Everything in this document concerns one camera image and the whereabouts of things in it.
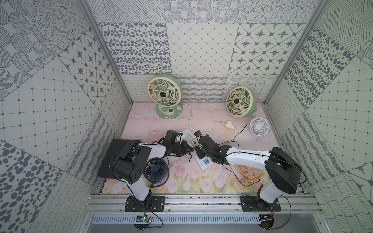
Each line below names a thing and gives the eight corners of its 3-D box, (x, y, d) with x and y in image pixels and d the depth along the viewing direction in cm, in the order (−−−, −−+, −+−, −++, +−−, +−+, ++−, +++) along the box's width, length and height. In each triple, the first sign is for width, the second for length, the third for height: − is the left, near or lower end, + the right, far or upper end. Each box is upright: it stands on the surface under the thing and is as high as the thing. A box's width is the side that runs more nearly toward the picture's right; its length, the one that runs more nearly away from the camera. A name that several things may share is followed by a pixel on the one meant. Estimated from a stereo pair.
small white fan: (251, 140, 100) (257, 130, 90) (247, 126, 107) (252, 116, 98) (265, 140, 100) (273, 130, 90) (260, 126, 107) (267, 116, 98)
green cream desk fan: (229, 122, 109) (235, 104, 94) (225, 102, 123) (229, 83, 108) (249, 122, 109) (259, 104, 94) (243, 102, 123) (250, 83, 108)
